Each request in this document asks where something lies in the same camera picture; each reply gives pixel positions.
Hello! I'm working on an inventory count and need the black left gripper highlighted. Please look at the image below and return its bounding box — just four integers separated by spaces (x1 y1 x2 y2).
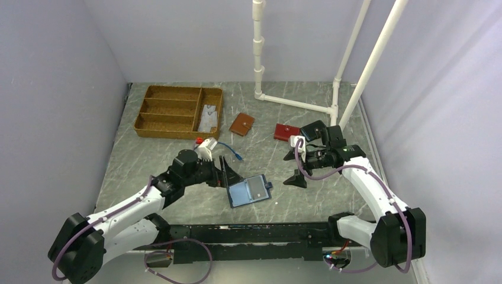
182 155 243 188

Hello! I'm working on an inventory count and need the blue leather card holder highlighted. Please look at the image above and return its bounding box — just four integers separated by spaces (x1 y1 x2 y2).
227 175 273 208

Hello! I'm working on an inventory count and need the white credit card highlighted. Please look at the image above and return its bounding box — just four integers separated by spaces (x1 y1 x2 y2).
201 111 218 125
198 120 218 133
202 104 216 115

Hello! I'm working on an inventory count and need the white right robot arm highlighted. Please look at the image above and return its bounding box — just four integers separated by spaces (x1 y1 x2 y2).
284 121 426 273

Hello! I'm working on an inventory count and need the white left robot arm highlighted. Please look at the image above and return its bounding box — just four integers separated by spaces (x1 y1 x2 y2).
48 150 247 283

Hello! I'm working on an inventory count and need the grey card in holder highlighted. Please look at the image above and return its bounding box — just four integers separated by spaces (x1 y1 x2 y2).
246 175 272 202

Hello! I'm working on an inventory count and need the red leather card holder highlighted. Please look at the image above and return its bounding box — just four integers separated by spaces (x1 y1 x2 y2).
273 124 300 141

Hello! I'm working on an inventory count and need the black leather card holder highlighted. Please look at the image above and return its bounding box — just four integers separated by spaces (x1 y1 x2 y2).
300 120 327 142

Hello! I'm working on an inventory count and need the brown leather card holder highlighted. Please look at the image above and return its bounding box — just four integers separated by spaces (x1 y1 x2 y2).
229 112 255 137

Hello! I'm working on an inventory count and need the wicker cutlery tray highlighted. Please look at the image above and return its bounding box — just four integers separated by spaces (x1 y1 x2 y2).
134 85 223 140

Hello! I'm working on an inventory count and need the blue ethernet cable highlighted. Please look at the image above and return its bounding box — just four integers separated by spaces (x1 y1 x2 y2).
217 141 244 162

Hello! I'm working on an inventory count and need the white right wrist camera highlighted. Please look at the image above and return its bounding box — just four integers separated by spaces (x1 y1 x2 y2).
288 135 307 162

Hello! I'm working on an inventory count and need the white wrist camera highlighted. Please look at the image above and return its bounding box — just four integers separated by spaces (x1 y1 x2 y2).
194 137 218 162
288 135 307 162

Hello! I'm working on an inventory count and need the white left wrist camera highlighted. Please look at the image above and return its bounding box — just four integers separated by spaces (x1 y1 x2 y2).
194 137 218 162

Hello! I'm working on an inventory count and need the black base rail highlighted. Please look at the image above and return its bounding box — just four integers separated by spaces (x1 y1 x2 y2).
141 222 360 264

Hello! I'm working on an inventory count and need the white pvc pipe frame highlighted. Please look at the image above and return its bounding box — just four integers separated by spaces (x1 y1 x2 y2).
251 0 410 132

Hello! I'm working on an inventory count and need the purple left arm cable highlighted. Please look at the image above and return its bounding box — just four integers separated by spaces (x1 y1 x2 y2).
52 175 213 284

